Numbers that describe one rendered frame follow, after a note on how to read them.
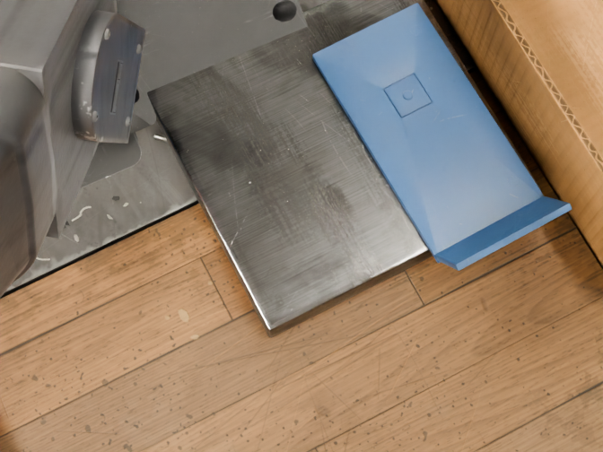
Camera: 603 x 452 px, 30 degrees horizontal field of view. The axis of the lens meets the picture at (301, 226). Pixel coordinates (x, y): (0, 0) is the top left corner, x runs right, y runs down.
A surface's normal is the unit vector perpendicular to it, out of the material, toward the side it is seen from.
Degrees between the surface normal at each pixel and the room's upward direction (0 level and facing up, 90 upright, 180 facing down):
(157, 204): 0
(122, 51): 90
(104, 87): 90
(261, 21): 29
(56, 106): 90
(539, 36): 0
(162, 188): 0
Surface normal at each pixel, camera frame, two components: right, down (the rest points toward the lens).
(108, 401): 0.01, -0.31
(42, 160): 0.99, 0.13
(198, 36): 0.30, 0.11
